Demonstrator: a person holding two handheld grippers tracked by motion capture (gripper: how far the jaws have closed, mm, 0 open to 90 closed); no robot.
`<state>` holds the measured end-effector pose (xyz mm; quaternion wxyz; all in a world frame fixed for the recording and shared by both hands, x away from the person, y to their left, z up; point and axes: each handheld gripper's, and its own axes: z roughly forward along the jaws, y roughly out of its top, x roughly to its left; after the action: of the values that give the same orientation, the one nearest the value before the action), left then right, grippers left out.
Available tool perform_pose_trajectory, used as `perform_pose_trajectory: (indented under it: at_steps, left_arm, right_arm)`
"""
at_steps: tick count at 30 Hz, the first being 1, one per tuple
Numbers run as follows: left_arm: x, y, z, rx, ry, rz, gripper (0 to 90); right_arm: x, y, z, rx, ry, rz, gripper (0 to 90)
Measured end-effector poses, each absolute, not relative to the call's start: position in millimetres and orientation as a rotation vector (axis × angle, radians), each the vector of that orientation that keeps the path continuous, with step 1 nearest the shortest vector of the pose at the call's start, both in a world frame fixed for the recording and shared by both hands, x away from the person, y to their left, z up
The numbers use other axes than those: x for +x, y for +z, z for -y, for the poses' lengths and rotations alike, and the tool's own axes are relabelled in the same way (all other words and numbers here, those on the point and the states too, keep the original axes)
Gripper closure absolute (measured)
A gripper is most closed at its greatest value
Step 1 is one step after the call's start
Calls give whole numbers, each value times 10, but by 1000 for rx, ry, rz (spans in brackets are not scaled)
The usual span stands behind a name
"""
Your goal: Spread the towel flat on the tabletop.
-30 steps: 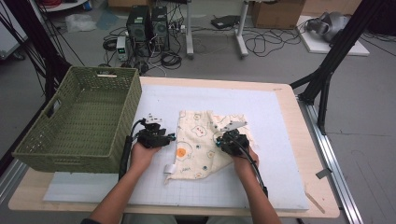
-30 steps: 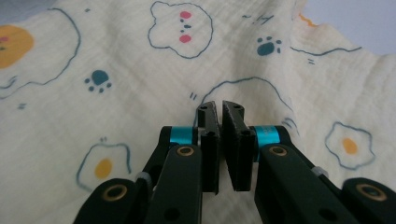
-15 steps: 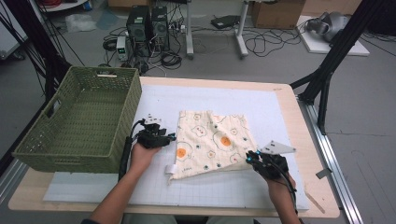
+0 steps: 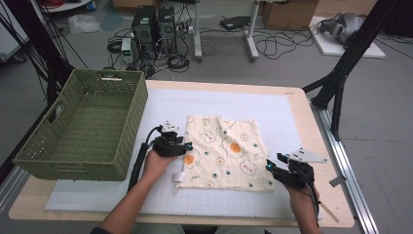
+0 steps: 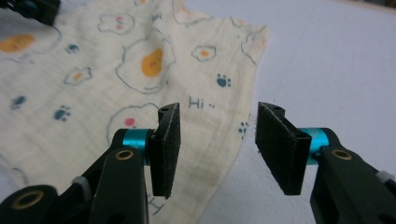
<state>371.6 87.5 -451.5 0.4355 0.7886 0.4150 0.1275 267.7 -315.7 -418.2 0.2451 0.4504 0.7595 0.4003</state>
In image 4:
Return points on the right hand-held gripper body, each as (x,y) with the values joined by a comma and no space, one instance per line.
(297,177)

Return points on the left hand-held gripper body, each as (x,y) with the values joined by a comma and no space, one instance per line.
(167,146)

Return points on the cream printed cloth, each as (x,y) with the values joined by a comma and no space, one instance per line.
(227,152)

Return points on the green woven basket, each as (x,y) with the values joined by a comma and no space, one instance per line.
(84,123)

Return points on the person's right hand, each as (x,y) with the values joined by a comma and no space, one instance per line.
(303,198)

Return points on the person's left hand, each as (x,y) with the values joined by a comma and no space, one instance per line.
(157,167)

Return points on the grey tape piece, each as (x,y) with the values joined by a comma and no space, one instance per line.
(337,181)

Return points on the thin wooden stick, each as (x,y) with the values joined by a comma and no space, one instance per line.
(329,213)

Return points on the white grid mat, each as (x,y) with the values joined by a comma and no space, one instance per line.
(214,100)

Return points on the person's light pants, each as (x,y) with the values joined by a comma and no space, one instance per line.
(156,229)

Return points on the small white power supply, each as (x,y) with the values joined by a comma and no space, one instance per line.
(127,50)

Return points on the white desk leg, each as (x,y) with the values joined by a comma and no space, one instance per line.
(251,35)
(197,32)

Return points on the slim black computer tower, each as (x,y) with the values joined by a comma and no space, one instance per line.
(167,29)

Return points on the large black computer tower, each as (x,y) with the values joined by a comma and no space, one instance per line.
(144,31)

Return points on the white floor board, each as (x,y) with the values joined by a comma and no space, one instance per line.
(331,48)

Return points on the black flat device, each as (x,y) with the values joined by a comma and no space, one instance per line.
(234,22)

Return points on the large cardboard box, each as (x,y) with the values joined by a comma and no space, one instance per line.
(289,14)

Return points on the grey rounded device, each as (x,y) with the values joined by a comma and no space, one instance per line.
(345,26)

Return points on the clear plastic bag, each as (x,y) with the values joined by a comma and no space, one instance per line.
(83,23)

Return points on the round white table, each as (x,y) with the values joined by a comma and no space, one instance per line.
(69,6)

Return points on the aluminium rail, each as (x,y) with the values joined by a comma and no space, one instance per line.
(13,188)
(350,182)

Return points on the black metal frame stand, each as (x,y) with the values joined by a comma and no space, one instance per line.
(354,48)

